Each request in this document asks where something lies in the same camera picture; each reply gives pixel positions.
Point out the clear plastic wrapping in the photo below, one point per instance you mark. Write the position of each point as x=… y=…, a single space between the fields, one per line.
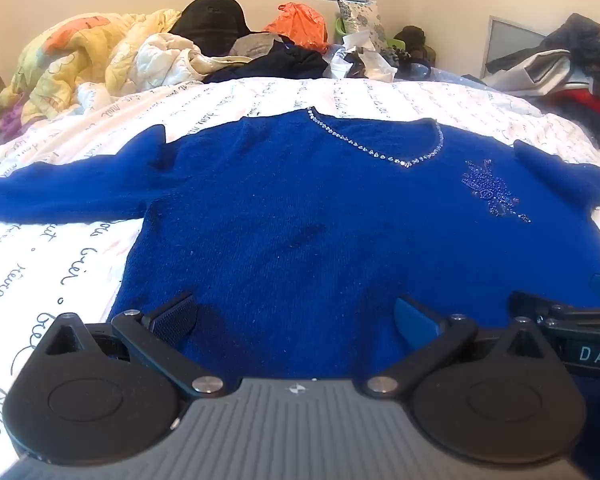
x=370 y=62

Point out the blue knit sweater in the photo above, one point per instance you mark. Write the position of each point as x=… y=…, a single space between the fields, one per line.
x=280 y=210

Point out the black hat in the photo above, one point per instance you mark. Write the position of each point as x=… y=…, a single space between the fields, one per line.
x=210 y=20

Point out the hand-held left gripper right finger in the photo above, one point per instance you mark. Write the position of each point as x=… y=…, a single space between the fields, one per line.
x=414 y=321

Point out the white padded garment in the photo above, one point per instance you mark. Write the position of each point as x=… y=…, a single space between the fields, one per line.
x=160 y=57

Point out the white and grey garment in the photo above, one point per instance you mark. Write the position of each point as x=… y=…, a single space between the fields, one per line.
x=545 y=67

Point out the purple cloth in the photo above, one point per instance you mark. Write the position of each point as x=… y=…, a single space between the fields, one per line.
x=0 y=125

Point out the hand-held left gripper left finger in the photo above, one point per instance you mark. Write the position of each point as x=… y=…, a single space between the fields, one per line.
x=175 y=321

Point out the yellow cartoon print comforter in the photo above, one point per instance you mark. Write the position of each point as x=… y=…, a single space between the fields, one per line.
x=80 y=45

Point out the white script print quilt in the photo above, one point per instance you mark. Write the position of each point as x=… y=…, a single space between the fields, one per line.
x=55 y=260

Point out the dark navy garment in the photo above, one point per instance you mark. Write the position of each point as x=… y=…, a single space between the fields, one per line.
x=280 y=65

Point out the floral print pillow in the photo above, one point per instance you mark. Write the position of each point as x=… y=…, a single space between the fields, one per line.
x=362 y=17

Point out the grey framed panel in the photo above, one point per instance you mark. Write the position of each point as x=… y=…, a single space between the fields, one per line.
x=510 y=42

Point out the grey and red clothes pile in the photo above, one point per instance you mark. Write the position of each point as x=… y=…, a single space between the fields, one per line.
x=585 y=35

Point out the olive brown bag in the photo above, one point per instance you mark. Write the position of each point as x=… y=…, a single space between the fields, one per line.
x=412 y=37

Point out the orange plastic bag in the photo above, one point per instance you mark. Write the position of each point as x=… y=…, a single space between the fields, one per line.
x=297 y=25

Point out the green plastic chair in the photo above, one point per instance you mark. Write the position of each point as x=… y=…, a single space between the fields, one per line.
x=339 y=27

